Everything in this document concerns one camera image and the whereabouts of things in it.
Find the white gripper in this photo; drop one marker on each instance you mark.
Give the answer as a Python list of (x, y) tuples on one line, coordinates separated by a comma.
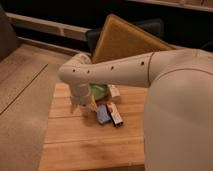
[(81, 97)]

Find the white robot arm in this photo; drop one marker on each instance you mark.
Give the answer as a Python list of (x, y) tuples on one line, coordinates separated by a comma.
[(178, 112)]

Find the green plate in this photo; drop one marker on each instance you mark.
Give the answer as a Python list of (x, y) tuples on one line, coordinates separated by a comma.
[(99, 91)]

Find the blue small box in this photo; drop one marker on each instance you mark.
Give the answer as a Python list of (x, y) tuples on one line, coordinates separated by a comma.
[(102, 115)]

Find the small white carton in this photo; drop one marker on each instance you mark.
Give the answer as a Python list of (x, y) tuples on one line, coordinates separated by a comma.
[(114, 92)]

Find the wooden table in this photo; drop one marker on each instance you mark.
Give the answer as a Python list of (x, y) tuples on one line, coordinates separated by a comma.
[(77, 143)]

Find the yellow cushioned chair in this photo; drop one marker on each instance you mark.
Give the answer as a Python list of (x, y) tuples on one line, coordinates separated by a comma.
[(119, 39)]

